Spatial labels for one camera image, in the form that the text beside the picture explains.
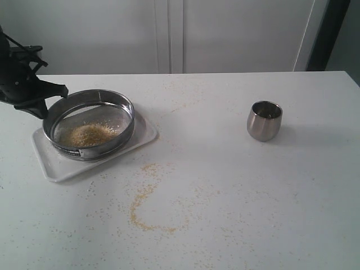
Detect yellow grain pile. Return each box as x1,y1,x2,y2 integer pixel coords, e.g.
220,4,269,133
58,123,119,148

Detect white rectangular plastic tray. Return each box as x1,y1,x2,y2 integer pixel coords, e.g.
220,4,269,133
31,111,158,182

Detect small stainless steel cup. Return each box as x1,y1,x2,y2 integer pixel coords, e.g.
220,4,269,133
247,101,283,142

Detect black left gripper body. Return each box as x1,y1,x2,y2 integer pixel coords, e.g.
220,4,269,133
1,30,48,106

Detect round steel mesh sieve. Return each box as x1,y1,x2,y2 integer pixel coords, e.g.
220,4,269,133
43,89,135,161

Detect white cabinet doors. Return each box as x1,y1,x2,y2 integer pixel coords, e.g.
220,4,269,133
1,1,327,74

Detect dark door frame post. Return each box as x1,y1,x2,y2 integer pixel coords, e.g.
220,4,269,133
306,0,351,71

